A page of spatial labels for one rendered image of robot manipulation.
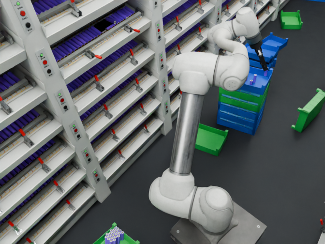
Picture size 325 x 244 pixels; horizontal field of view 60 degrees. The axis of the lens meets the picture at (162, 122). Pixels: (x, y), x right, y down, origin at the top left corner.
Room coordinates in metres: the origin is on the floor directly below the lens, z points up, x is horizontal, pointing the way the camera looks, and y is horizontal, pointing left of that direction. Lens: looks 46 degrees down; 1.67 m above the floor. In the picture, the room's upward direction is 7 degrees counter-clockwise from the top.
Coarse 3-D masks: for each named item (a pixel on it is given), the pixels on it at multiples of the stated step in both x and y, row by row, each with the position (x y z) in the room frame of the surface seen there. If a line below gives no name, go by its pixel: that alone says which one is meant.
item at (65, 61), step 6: (138, 12) 1.48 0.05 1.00; (132, 18) 1.43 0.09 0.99; (120, 24) 1.38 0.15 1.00; (132, 24) 1.41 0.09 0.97; (108, 30) 1.32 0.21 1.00; (114, 30) 1.33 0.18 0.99; (102, 36) 1.28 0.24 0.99; (108, 36) 1.30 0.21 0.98; (90, 42) 1.23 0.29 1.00; (96, 42) 1.24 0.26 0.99; (84, 48) 1.19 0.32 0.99; (72, 54) 1.14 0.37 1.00; (78, 54) 1.16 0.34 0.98; (66, 60) 1.11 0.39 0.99; (60, 66) 1.08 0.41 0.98
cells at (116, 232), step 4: (116, 228) 0.74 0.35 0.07; (112, 232) 0.71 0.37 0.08; (116, 232) 0.71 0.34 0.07; (120, 232) 0.72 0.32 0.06; (108, 236) 0.69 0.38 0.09; (112, 236) 0.69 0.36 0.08; (116, 236) 0.69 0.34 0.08; (120, 236) 0.70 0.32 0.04; (108, 240) 0.67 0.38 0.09; (112, 240) 0.66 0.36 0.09; (116, 240) 0.67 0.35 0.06
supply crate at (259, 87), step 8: (256, 72) 1.58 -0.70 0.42; (264, 72) 1.55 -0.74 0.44; (272, 72) 1.52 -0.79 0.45; (248, 80) 1.52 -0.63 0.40; (256, 80) 1.51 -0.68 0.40; (264, 80) 1.50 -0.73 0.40; (240, 88) 1.44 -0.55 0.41; (248, 88) 1.41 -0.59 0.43; (256, 88) 1.39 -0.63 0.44; (264, 88) 1.36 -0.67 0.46
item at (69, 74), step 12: (132, 0) 1.55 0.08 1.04; (144, 12) 1.50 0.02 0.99; (144, 24) 1.43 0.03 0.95; (120, 36) 1.32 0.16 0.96; (132, 36) 1.36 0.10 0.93; (96, 48) 1.22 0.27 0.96; (108, 48) 1.23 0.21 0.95; (84, 60) 1.14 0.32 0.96; (96, 60) 1.17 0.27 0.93; (72, 72) 1.07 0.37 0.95; (84, 72) 1.12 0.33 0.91
